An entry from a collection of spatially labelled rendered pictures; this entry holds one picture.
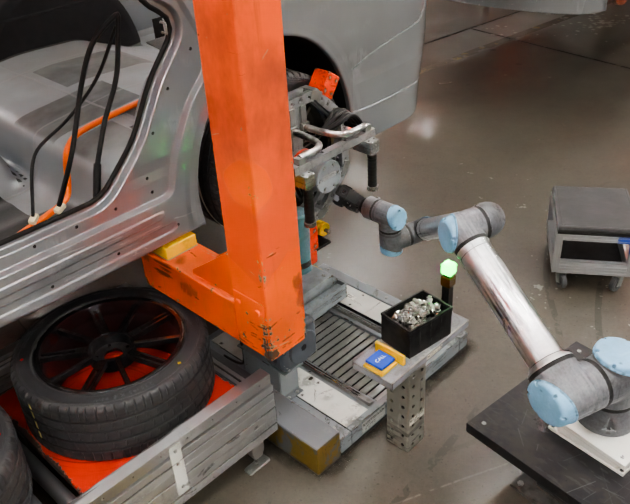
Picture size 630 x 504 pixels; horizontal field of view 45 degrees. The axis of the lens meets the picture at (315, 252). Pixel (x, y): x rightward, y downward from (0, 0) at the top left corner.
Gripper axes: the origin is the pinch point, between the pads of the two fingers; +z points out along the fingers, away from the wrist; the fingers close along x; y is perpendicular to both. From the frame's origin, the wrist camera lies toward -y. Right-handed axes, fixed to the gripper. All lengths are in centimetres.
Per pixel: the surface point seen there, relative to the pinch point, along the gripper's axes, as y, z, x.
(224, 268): -65, -28, -45
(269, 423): -23, -41, -88
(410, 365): -20, -79, -46
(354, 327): 36, -19, -46
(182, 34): -95, 5, 15
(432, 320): -19, -78, -30
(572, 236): 81, -71, 33
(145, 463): -72, -41, -107
